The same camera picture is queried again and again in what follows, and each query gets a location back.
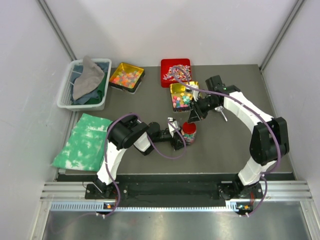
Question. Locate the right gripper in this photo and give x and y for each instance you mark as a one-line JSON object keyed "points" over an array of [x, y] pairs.
{"points": [[196, 116]]}

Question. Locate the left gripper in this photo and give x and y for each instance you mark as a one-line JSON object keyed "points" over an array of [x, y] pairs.
{"points": [[179, 142]]}

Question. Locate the clear plastic jar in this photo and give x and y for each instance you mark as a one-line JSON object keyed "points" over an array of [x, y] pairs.
{"points": [[189, 138]]}

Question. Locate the red jar lid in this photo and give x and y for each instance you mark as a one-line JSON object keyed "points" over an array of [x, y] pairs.
{"points": [[189, 128]]}

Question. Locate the silver metal scoop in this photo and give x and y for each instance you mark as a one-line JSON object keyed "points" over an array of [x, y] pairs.
{"points": [[220, 110]]}

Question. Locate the patterned tin of pastel candies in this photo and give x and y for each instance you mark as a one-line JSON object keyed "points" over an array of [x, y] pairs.
{"points": [[180, 97]]}

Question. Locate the red tin of lollipop candies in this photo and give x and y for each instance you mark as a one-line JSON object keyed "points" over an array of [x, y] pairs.
{"points": [[180, 67]]}

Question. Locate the gold tin of gummy candies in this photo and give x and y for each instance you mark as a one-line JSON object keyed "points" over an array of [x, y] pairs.
{"points": [[127, 77]]}

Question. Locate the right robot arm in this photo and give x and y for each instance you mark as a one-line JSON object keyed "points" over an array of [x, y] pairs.
{"points": [[269, 135]]}

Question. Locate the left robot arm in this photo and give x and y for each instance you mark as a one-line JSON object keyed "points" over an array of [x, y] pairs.
{"points": [[128, 131]]}

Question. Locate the blue green cloths in basket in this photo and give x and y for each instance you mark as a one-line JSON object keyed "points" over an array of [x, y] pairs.
{"points": [[94, 97]]}

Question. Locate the green white patterned cloth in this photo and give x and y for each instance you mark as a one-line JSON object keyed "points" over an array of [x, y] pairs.
{"points": [[84, 150]]}

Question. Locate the grey cloth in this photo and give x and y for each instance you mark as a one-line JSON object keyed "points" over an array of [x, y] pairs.
{"points": [[91, 77]]}

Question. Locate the white plastic basket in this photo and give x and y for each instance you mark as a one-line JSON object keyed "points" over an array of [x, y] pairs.
{"points": [[64, 94]]}

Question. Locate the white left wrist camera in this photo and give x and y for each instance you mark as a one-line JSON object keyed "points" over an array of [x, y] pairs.
{"points": [[173, 125]]}

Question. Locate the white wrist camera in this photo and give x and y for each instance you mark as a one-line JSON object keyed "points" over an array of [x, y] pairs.
{"points": [[194, 90], [173, 125]]}

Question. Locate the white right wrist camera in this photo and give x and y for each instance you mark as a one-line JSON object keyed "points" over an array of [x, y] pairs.
{"points": [[194, 90]]}

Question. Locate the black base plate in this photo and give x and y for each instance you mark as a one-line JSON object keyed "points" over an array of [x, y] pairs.
{"points": [[207, 189]]}

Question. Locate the aluminium rail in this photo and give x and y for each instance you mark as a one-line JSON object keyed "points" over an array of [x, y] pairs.
{"points": [[277, 191]]}

